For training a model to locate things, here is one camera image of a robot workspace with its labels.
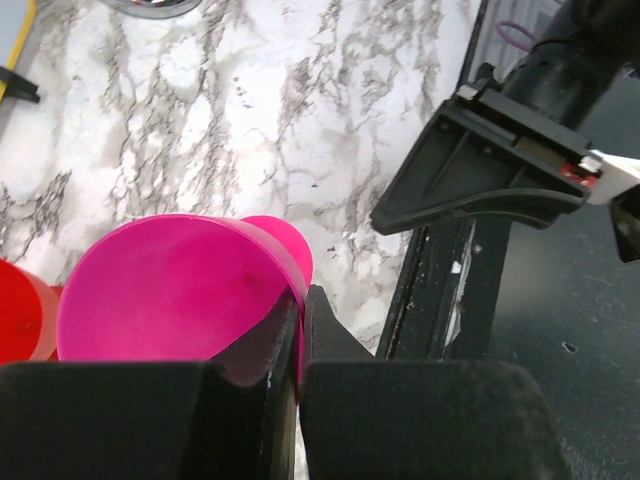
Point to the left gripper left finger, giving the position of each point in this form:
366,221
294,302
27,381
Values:
232,417

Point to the chrome wine glass rack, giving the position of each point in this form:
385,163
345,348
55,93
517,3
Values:
153,9

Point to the yellow framed whiteboard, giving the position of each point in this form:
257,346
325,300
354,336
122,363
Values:
17,19

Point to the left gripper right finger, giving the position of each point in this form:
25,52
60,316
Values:
367,418

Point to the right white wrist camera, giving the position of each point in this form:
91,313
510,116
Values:
618,189

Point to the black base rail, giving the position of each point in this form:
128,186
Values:
446,295

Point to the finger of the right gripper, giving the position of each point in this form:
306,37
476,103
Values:
490,156

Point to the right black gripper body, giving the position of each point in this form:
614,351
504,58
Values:
551,91

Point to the pink wine glass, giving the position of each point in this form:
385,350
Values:
178,287

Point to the red wine glass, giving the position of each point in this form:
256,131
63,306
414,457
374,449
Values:
28,316

